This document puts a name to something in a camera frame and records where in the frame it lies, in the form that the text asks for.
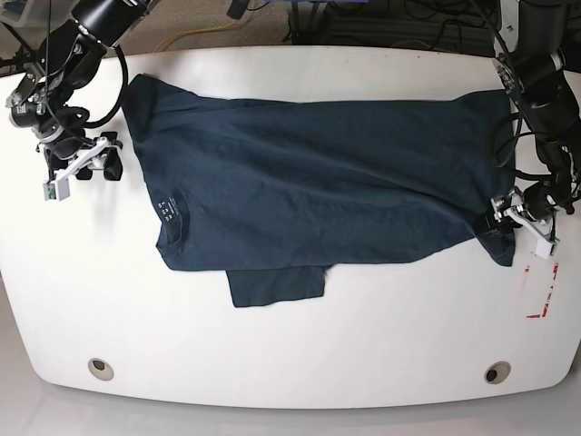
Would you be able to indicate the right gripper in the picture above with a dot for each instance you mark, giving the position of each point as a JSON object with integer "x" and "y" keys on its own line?
{"x": 60, "y": 127}

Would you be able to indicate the right table grommet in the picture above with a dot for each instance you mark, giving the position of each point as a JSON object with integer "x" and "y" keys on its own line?
{"x": 497, "y": 372}

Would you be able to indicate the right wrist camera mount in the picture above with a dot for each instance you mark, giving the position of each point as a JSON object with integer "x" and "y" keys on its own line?
{"x": 77, "y": 165}

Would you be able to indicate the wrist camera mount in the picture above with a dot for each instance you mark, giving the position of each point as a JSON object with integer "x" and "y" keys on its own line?
{"x": 77, "y": 165}
{"x": 531, "y": 227}

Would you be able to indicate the dark blue T-shirt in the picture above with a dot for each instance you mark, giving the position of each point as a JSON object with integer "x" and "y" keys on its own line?
{"x": 269, "y": 269}

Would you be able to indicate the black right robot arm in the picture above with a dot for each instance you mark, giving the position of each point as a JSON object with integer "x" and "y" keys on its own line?
{"x": 68, "y": 60}

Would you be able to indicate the left table grommet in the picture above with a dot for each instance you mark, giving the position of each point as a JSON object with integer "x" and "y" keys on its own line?
{"x": 100, "y": 369}

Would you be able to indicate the red tape marking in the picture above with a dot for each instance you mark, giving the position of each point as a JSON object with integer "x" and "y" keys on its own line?
{"x": 537, "y": 289}

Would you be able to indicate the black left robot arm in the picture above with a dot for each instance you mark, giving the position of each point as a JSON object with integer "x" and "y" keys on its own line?
{"x": 540, "y": 91}

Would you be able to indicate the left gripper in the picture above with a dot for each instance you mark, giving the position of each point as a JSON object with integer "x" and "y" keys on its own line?
{"x": 541, "y": 197}

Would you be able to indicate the table grommet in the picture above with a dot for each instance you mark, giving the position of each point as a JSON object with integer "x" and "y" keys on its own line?
{"x": 100, "y": 369}
{"x": 497, "y": 372}

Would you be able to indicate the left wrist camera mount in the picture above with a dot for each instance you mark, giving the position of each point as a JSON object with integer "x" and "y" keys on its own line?
{"x": 531, "y": 227}

